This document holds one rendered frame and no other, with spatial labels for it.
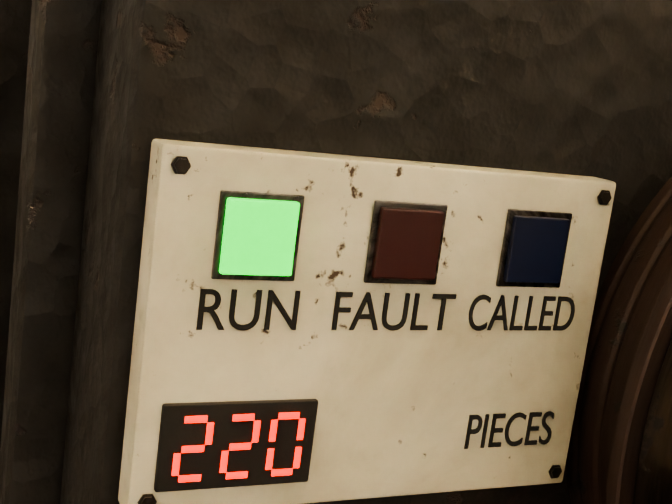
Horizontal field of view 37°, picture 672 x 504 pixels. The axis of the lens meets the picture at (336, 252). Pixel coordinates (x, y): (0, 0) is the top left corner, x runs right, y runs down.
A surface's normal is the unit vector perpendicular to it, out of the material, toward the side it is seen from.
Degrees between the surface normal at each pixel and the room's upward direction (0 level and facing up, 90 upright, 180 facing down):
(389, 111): 90
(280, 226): 90
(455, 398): 90
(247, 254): 90
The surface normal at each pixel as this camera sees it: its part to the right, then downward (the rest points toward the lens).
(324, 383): 0.42, 0.22
